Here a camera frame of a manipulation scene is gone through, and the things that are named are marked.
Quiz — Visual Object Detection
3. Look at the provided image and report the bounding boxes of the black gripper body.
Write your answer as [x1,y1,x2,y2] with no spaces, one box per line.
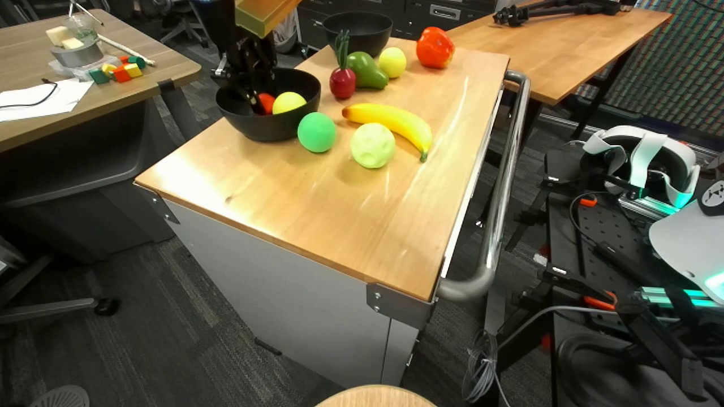
[213,29,275,92]

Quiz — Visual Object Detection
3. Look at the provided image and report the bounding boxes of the small red orange fruit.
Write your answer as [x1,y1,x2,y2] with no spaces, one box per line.
[258,92,275,116]

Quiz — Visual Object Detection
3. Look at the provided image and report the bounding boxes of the yellow fruit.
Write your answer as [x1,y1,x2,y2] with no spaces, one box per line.
[272,90,306,116]

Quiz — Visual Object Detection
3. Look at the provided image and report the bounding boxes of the green lime ball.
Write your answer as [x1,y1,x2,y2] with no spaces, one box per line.
[295,114,337,155]

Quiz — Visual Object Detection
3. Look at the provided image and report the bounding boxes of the red radish with green stem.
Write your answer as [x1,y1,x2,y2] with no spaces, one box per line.
[331,29,357,103]

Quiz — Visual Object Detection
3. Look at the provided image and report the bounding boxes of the light green round fruit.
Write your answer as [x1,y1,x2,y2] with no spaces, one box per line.
[350,122,395,170]

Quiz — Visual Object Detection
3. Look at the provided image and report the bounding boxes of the yellow lemon ball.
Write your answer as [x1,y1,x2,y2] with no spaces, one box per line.
[377,48,407,79]

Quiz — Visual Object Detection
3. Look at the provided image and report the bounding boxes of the yellow banana orange tip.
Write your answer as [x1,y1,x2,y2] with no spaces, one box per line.
[341,103,433,162]

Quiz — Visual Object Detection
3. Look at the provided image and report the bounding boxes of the black bowl far side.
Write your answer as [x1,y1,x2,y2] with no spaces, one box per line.
[215,69,320,142]

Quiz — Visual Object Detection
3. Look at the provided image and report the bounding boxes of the coloured toy blocks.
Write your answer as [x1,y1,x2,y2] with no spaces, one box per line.
[86,54,146,83]

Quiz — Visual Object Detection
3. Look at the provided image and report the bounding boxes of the black bowl near table edge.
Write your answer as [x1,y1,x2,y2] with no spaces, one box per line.
[320,12,393,56]

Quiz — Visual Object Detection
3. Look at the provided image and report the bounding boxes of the clear plastic cup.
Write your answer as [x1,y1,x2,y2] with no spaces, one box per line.
[44,14,104,69]

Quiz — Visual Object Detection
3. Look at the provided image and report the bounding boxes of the white paper sheets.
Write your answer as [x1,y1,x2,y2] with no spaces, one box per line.
[0,79,93,122]

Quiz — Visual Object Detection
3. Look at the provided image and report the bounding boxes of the large wooden office desk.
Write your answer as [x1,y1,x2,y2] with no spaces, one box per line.
[0,9,202,151]

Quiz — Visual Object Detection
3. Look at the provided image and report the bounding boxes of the white tool cart cabinet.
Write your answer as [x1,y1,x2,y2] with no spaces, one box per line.
[146,193,429,386]

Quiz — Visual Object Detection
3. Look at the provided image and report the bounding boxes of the round wooden stool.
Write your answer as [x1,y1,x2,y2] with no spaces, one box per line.
[315,385,433,407]

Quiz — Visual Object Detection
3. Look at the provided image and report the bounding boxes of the white VR headset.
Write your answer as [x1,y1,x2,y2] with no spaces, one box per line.
[582,124,698,218]

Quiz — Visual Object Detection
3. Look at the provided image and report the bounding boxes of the metal cart handle bar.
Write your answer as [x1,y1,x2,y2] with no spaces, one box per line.
[439,70,530,303]

